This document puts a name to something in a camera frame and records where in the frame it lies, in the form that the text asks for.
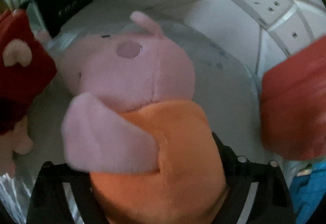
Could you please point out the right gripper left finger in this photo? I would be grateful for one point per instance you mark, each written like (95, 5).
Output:
(48, 203)

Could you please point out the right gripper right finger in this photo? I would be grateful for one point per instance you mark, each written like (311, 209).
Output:
(258, 193)

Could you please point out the pig plush orange dress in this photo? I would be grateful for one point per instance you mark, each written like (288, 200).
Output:
(133, 125)

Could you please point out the pig plush red dress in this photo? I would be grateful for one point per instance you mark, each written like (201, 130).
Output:
(26, 70)

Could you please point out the blue storage box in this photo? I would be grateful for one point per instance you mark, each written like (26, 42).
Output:
(307, 191)

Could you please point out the red toy suitcase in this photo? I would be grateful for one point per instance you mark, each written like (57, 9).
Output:
(292, 105)

